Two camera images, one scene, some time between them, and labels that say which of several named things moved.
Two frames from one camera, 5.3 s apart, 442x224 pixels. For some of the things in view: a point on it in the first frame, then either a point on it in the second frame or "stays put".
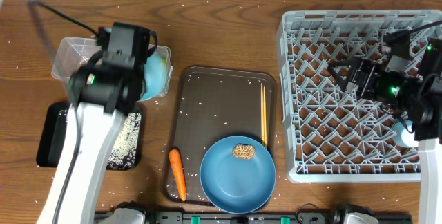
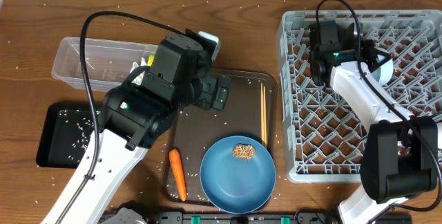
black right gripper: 372,71 -> 367,50
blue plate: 236,185 stays put
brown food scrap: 244,151 stays put
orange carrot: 175,159 stays put
